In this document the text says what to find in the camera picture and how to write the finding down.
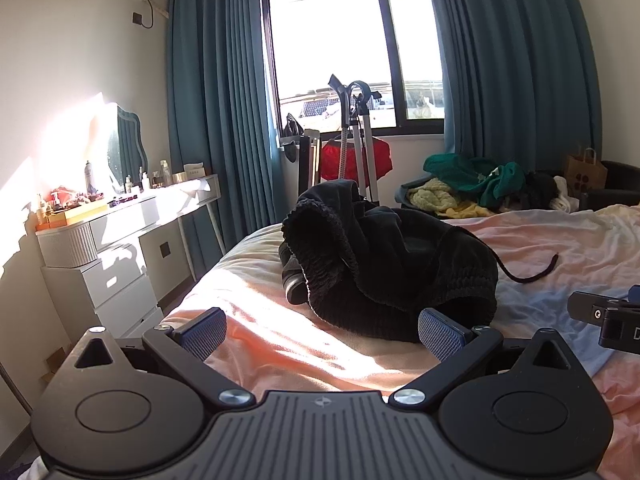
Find wavy framed mirror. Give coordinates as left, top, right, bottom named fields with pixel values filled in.
left=105, top=102, right=150, bottom=186

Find white garment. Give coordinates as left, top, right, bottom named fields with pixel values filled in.
left=549, top=175, right=581, bottom=213

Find red garment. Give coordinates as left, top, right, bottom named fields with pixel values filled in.
left=320, top=137, right=393, bottom=181

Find black pants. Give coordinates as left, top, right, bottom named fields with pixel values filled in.
left=280, top=178, right=560, bottom=343

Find cardboard box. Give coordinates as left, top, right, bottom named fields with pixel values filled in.
left=41, top=346, right=71, bottom=386

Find black armchair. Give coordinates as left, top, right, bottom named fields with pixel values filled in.
left=580, top=160, right=636, bottom=211

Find garment steamer stand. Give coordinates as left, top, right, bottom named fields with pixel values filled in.
left=327, top=74, right=383, bottom=206

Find pale yellow knitted garment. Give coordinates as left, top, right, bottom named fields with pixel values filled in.
left=406, top=177, right=458, bottom=213

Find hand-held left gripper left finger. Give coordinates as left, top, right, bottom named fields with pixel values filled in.
left=60, top=306, right=255, bottom=408

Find orange tray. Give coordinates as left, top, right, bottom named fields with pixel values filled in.
left=35, top=200, right=110, bottom=231

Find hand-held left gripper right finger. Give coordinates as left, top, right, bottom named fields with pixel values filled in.
left=389, top=307, right=583, bottom=407

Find bed with pink blanket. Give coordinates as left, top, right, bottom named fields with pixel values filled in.
left=162, top=205, right=640, bottom=480

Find white vanity table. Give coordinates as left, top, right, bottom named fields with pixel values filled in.
left=35, top=174, right=226, bottom=306

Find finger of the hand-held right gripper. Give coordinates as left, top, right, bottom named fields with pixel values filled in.
left=567, top=285, right=640, bottom=322

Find black garment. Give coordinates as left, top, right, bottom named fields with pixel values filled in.
left=522, top=171, right=558, bottom=201

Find green garment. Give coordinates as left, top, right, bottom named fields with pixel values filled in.
left=424, top=152, right=526, bottom=201

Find brown paper bag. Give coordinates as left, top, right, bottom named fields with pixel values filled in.
left=565, top=147, right=608, bottom=198

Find wall socket with plug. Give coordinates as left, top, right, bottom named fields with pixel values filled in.
left=131, top=0, right=156, bottom=29

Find dark framed window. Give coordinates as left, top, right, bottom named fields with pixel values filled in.
left=255, top=0, right=446, bottom=136

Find teal curtain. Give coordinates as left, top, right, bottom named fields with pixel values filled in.
left=165, top=0, right=281, bottom=281
left=422, top=0, right=603, bottom=171

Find yellow cloth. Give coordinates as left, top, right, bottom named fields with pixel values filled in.
left=447, top=200, right=498, bottom=219

